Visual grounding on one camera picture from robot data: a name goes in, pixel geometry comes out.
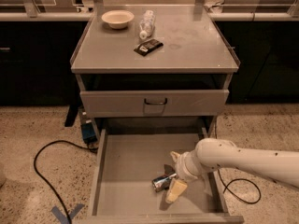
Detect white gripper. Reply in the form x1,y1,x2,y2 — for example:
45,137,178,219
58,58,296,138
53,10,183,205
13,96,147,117
165,150,209,203

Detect silver blue redbull can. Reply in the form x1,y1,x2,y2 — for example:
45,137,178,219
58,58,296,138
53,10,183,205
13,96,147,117
151,174,177,192

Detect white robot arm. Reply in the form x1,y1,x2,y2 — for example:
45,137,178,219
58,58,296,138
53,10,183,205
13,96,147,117
165,138,299,203

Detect open grey middle drawer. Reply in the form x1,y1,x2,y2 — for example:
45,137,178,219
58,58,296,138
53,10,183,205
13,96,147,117
73,130,244,224

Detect grey top drawer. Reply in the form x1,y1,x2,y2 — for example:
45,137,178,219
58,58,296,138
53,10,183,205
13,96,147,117
80,90,229,118

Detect grey drawer cabinet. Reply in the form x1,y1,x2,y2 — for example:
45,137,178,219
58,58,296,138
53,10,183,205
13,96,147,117
71,5,239,133

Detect dark counter cabinet right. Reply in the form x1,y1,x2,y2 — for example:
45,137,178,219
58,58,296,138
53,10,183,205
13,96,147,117
211,14,299,104

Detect dark counter cabinet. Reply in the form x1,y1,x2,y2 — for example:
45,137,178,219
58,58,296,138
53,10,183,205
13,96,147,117
211,14,299,104
0,21,87,105

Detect dark counter cabinet left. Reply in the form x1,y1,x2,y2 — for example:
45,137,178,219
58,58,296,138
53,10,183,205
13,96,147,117
0,21,87,105

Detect blue power adapter box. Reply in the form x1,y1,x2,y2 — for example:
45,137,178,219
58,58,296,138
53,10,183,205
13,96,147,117
81,122,97,144

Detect blue tape cross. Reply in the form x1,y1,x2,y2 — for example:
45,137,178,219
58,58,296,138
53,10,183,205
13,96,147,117
51,203,84,224

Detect black snack packet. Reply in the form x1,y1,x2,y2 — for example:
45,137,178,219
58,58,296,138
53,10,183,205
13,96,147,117
134,39,164,56

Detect clear plastic water bottle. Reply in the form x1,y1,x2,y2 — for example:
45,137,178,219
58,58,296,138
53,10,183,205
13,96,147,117
139,10,155,40

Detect white bowl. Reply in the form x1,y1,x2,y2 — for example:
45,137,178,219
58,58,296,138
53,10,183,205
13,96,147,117
101,10,135,30

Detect black cable right floor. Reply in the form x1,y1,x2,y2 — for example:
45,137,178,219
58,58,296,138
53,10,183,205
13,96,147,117
214,169,262,205

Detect black cable floor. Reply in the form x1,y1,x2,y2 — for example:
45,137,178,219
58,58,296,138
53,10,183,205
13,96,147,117
33,139,99,224
214,169,262,205

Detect black cable left floor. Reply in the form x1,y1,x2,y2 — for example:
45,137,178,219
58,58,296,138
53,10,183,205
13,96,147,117
33,139,99,224

